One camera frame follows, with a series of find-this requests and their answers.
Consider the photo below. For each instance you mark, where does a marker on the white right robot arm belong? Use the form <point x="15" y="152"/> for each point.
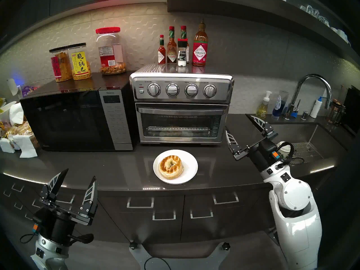
<point x="298" y="193"/>

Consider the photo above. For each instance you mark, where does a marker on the silver toaster oven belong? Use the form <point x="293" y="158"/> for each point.
<point x="222" y="89"/>

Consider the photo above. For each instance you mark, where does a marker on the white bowl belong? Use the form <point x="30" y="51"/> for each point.
<point x="5" y="109"/>

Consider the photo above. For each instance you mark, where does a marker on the dark base cabinet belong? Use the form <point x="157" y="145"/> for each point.
<point x="168" y="230"/>

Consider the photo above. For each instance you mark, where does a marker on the white round plate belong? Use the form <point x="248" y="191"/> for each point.
<point x="189" y="162"/>

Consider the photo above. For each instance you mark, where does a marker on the black salt grinder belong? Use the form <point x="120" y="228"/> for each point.
<point x="182" y="55"/>

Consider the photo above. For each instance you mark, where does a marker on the toasted bagel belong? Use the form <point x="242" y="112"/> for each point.
<point x="170" y="171"/>

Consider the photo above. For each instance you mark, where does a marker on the black microwave oven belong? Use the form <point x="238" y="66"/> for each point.
<point x="70" y="120"/>

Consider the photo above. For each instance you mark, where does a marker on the black coffee machine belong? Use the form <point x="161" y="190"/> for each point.
<point x="353" y="109"/>

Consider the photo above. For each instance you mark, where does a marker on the white mug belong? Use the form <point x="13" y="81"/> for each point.
<point x="342" y="34"/>
<point x="334" y="29"/>

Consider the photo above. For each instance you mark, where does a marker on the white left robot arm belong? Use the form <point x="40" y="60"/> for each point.
<point x="47" y="254"/>

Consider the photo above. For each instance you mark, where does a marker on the yellow hand soap dispenser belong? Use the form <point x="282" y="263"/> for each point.
<point x="263" y="110"/>

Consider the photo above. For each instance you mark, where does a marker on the dark upper cabinet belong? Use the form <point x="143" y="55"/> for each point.
<point x="84" y="2"/>

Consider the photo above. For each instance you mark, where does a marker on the blue dish soap bottle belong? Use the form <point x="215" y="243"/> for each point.
<point x="277" y="106"/>

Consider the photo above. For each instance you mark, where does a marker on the black frame knob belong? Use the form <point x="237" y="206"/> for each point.
<point x="225" y="246"/>
<point x="133" y="245"/>

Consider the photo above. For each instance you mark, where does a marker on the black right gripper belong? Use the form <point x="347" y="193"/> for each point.
<point x="263" y="155"/>

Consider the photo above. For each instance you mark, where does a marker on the chrome gooseneck faucet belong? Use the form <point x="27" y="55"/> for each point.
<point x="312" y="76"/>

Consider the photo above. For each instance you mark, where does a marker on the clear drinking glass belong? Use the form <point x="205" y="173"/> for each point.
<point x="302" y="8"/>
<point x="324" y="19"/>
<point x="309" y="10"/>
<point x="316" y="14"/>

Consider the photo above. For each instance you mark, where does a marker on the small white paper sheet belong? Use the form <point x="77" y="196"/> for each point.
<point x="7" y="145"/>

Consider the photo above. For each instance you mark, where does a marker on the glass oven door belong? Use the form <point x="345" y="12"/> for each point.
<point x="180" y="110"/>

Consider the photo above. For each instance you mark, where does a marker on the green label Tabasco bottle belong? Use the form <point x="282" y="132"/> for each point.
<point x="183" y="33"/>

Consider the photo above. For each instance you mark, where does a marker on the red lid plastic jar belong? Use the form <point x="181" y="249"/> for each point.
<point x="111" y="55"/>

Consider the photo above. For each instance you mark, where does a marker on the white tissue paper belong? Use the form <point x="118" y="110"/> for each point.
<point x="17" y="113"/>

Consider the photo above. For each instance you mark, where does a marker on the small blue plastic item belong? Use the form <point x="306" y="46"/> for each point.
<point x="294" y="114"/>

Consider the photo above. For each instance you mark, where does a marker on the copper glass french press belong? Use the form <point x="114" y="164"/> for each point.
<point x="334" y="112"/>

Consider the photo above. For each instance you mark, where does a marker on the large white paper sheet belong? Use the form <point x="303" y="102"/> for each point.
<point x="26" y="145"/>

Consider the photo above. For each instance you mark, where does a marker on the dark wall shelf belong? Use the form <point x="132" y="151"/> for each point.
<point x="239" y="10"/>

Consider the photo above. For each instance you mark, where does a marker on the small chrome sink fixture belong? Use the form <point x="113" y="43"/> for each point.
<point x="304" y="115"/>

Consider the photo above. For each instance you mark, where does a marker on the medium orange Tabasco bottle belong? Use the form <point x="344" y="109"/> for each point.
<point x="171" y="55"/>

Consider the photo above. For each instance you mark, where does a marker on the large Tabasco bottle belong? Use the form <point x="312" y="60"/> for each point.
<point x="200" y="53"/>

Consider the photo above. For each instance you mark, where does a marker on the grey robot base frame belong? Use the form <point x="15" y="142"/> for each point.
<point x="138" y="259"/>

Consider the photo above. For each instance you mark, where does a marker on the small Tabasco bottle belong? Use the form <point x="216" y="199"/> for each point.
<point x="161" y="57"/>

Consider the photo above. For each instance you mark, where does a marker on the white lidded paper cup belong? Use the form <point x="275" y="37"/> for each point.
<point x="282" y="145"/>

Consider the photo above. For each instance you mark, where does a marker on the white wall dispenser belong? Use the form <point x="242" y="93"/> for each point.
<point x="12" y="86"/>

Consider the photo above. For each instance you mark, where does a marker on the purple snack package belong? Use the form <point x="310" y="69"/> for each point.
<point x="28" y="89"/>

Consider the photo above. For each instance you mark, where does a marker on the white bottle blue cap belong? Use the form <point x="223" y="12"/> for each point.
<point x="316" y="107"/>

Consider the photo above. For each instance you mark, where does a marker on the red label snack jar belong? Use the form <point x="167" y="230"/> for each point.
<point x="59" y="67"/>

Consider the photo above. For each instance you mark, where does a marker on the silver oven knob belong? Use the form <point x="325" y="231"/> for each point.
<point x="191" y="90"/>
<point x="209" y="90"/>
<point x="153" y="90"/>
<point x="172" y="90"/>

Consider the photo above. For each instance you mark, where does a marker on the yellow label snack jar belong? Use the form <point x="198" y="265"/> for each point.
<point x="80" y="64"/>

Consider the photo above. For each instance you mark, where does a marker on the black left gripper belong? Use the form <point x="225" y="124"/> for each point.
<point x="56" y="224"/>

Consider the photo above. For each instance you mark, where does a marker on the bagged bread loaf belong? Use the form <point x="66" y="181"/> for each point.
<point x="24" y="130"/>

